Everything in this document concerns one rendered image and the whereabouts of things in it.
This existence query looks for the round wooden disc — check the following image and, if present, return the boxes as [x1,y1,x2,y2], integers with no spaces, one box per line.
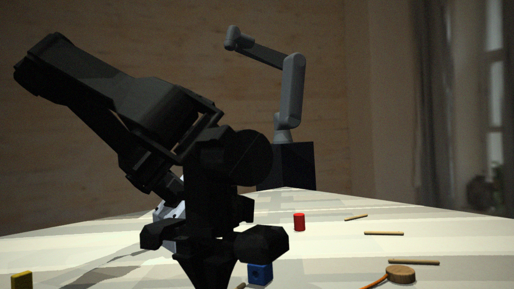
[386,265,416,284]

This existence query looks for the red cylinder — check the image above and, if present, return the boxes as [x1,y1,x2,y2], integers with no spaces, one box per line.
[293,213,306,232]

